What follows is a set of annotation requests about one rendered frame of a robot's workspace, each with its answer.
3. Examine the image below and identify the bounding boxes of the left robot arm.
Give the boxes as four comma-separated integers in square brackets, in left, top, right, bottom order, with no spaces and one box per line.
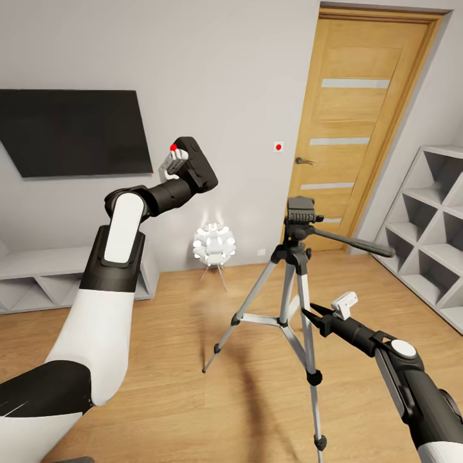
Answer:
[0,149,208,463]

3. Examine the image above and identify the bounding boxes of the digital camera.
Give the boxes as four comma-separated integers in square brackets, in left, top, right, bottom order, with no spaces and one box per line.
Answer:
[170,136,219,194]

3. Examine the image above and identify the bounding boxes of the camera tripod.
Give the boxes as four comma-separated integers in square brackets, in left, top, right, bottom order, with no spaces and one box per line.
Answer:
[203,196,395,463]

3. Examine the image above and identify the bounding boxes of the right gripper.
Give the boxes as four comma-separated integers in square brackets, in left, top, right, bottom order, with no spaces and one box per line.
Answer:
[301,303,363,346]

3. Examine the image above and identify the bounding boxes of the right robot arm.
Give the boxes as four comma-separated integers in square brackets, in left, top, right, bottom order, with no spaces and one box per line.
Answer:
[301,291,463,463]

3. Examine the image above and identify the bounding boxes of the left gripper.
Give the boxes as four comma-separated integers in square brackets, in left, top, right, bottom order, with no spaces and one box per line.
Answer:
[160,169,208,210]

